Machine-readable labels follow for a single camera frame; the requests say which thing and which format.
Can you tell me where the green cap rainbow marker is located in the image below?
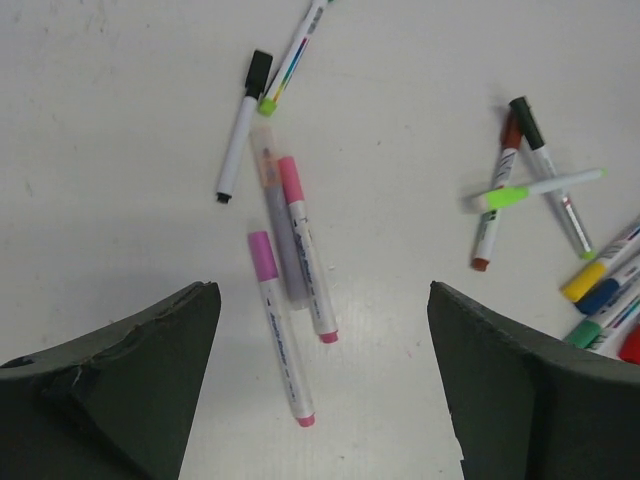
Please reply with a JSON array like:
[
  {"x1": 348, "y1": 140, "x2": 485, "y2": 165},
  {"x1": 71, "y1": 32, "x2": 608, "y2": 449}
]
[{"x1": 258, "y1": 0, "x2": 331, "y2": 117}]

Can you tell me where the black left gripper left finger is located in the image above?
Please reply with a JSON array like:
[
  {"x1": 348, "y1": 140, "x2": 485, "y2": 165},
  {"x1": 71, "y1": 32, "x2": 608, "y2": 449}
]
[{"x1": 1, "y1": 282, "x2": 221, "y2": 479}]

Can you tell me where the pink cap acrylic marker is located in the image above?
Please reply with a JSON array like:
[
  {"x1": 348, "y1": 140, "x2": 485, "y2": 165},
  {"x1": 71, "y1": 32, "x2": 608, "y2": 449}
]
[{"x1": 278, "y1": 156, "x2": 339, "y2": 344}]

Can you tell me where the yellow cap marker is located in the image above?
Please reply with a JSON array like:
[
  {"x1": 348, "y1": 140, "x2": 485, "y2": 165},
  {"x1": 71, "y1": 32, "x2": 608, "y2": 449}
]
[{"x1": 561, "y1": 217, "x2": 639, "y2": 303}]

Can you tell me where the blue cap marker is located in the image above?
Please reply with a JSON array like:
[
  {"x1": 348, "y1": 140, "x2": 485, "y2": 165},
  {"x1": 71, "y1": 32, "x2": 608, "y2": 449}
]
[{"x1": 574, "y1": 258, "x2": 639, "y2": 315}]

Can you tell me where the lime green grip pen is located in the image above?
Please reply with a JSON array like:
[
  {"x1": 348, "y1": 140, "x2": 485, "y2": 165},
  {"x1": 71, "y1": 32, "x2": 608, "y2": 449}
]
[{"x1": 462, "y1": 168, "x2": 608, "y2": 214}]

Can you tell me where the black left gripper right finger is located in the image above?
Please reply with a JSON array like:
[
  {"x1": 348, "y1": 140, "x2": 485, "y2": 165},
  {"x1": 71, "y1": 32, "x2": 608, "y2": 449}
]
[{"x1": 427, "y1": 282, "x2": 639, "y2": 479}]

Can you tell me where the black cap whiteboard marker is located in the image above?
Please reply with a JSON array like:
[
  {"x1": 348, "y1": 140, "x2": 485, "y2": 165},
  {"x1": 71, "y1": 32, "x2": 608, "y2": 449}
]
[{"x1": 216, "y1": 50, "x2": 273, "y2": 204}]

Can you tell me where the red pen cap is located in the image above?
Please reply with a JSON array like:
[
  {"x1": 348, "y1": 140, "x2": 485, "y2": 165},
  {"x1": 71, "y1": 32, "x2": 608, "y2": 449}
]
[{"x1": 618, "y1": 324, "x2": 640, "y2": 365}]

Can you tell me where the dark green cap marker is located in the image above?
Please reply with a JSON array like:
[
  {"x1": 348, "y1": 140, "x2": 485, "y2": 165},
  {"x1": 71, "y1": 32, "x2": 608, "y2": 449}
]
[{"x1": 509, "y1": 96, "x2": 596, "y2": 260}]

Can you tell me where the translucent grey highlighter pen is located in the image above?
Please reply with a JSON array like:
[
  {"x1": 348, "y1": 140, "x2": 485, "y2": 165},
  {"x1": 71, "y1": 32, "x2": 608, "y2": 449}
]
[{"x1": 250, "y1": 126, "x2": 309, "y2": 310}]

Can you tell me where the magenta cap acrylic marker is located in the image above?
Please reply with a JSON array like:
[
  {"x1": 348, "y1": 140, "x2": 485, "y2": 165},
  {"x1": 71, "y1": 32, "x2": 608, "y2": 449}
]
[{"x1": 248, "y1": 231, "x2": 315, "y2": 428}]

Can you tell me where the brown cap marker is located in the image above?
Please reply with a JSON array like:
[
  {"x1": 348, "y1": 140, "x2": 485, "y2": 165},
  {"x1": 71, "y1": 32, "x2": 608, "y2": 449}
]
[{"x1": 471, "y1": 110, "x2": 522, "y2": 272}]

